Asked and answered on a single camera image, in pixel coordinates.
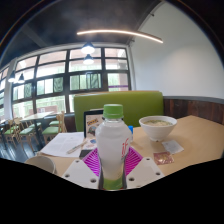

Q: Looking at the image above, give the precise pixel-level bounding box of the white ceramic bowl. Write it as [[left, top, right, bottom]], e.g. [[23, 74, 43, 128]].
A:
[[138, 115, 178, 142]]

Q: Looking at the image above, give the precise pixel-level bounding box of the white printed paper sheet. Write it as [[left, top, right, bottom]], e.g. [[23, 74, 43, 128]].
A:
[[39, 131, 86, 158]]

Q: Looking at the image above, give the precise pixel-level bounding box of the light wooden pen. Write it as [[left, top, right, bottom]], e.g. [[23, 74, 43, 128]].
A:
[[65, 139, 88, 155]]

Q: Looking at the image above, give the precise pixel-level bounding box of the green-capped white drink bottle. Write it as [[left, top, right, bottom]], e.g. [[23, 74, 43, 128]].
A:
[[94, 103, 133, 191]]

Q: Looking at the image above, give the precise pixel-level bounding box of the group of green-seated wooden chairs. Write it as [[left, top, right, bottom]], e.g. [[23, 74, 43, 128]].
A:
[[0, 110, 68, 148]]

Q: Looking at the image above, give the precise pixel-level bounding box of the light wooden dining table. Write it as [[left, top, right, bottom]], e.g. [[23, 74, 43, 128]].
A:
[[20, 111, 54, 122]]

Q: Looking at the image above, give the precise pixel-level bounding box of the black-framed menu display stand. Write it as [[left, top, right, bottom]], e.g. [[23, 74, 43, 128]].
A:
[[83, 108, 105, 138]]

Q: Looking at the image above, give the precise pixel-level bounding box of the small blue-capped white bottle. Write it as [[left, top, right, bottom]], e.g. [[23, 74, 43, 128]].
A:
[[128, 125, 135, 143]]

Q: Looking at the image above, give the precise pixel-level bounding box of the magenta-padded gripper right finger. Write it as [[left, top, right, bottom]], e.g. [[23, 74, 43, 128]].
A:
[[123, 146, 165, 190]]

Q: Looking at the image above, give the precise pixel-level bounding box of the long curved light strip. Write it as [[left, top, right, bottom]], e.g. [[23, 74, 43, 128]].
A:
[[76, 29, 164, 44]]

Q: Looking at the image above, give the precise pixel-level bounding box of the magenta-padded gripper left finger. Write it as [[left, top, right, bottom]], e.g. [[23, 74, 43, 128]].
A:
[[61, 147, 103, 190]]

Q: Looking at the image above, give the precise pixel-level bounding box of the reddish brown sachet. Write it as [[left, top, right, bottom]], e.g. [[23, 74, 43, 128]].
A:
[[153, 151, 175, 166]]

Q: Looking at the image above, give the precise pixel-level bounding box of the group of pendant lamps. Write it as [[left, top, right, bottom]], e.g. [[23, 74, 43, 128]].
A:
[[7, 41, 96, 84]]

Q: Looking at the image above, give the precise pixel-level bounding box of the white paper packet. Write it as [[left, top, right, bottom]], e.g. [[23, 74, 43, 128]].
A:
[[161, 139, 185, 155]]

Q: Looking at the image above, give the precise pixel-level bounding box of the green upholstered bench backrest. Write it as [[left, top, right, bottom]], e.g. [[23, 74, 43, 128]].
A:
[[73, 90, 165, 133]]

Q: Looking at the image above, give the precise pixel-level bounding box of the large black-framed window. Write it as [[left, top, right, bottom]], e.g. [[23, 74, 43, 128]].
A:
[[0, 47, 131, 119]]

